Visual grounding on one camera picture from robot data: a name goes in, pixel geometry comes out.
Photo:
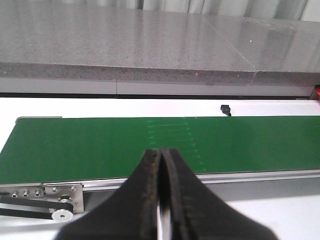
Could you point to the grey stone shelf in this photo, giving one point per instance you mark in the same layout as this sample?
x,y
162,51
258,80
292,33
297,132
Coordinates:
x,y
53,47

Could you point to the white curtain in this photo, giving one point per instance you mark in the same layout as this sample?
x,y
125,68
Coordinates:
x,y
302,10

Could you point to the steel conveyor end plate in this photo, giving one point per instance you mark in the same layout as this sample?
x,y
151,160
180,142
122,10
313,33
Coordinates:
x,y
23,190

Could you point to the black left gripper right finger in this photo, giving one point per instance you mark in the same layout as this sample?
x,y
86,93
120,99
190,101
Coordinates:
x,y
195,212

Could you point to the green conveyor belt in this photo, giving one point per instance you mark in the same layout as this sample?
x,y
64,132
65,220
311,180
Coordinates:
x,y
75,149

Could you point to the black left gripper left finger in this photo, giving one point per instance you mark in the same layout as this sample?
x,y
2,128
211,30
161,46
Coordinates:
x,y
130,213

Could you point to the small silver motor pulley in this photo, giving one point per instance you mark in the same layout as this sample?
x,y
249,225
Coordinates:
x,y
64,214

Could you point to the black sensor with cable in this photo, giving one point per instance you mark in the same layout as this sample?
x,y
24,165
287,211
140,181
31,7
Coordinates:
x,y
226,110

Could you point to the steel conveyor support bracket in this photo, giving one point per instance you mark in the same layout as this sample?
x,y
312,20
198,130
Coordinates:
x,y
66,192

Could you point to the aluminium conveyor frame rail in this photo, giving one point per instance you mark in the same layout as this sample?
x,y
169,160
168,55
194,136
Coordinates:
x,y
214,178

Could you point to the steel far-side end plate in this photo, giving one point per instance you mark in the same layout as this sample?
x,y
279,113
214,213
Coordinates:
x,y
37,117

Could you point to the black drive belt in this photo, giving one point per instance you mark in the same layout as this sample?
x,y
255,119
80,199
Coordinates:
x,y
29,208

